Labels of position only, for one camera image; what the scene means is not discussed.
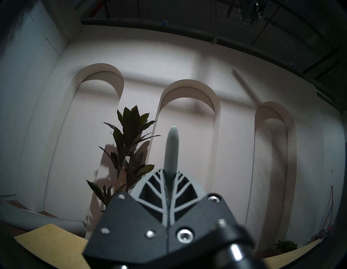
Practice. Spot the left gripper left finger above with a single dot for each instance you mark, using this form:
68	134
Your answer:
130	230

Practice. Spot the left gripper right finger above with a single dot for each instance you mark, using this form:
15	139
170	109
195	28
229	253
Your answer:
198	214

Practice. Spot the bushy small potted plant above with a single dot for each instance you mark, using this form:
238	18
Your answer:
286	245

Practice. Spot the tall potted plant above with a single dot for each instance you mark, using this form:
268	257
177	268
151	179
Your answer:
130	127

